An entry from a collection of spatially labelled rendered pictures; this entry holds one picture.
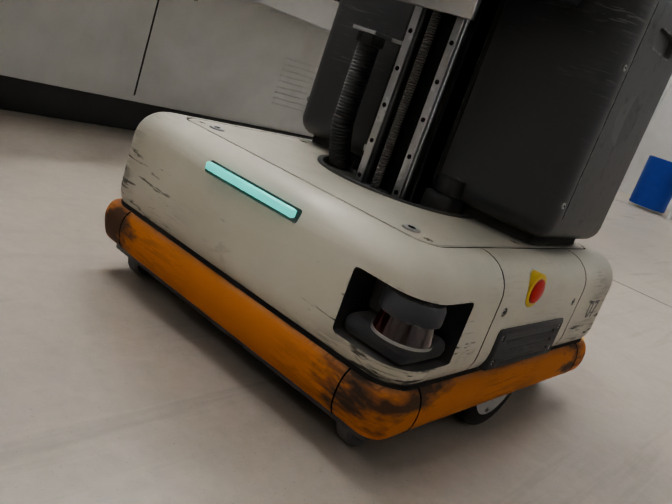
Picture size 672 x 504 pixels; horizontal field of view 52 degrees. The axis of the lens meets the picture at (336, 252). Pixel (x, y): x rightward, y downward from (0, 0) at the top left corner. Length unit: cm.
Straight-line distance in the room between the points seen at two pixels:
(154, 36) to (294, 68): 65
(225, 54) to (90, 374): 178
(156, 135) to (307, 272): 37
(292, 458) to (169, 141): 50
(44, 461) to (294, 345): 31
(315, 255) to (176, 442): 27
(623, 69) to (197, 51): 167
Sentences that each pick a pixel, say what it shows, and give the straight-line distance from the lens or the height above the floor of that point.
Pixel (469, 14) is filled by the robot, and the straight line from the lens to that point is 104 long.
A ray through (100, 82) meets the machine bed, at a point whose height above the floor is 14.
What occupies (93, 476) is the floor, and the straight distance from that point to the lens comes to 74.
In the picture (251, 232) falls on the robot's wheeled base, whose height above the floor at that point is 20.
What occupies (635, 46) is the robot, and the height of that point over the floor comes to 59.
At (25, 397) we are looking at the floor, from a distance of 83.
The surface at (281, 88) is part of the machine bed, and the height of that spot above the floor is 26.
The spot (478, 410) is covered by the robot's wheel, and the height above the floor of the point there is 4.
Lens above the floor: 45
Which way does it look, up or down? 15 degrees down
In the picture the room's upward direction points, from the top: 20 degrees clockwise
